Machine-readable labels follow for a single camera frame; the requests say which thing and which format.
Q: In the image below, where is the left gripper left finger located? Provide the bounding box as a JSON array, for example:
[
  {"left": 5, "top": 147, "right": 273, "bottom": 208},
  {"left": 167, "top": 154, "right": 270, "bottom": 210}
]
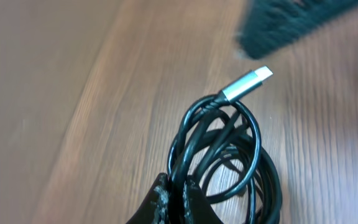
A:
[{"left": 127, "top": 173, "right": 170, "bottom": 224}]

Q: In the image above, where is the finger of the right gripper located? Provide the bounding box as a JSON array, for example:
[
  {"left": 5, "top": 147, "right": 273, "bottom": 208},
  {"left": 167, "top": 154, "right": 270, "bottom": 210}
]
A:
[{"left": 236, "top": 0, "right": 358, "bottom": 60}]

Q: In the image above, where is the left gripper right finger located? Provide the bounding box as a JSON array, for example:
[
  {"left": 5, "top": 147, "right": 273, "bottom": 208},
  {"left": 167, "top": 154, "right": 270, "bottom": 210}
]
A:
[{"left": 183, "top": 176, "right": 223, "bottom": 224}]

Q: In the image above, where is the black USB cable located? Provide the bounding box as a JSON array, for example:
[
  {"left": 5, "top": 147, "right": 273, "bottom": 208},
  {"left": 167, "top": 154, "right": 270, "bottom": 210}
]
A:
[{"left": 166, "top": 65, "right": 283, "bottom": 224}]

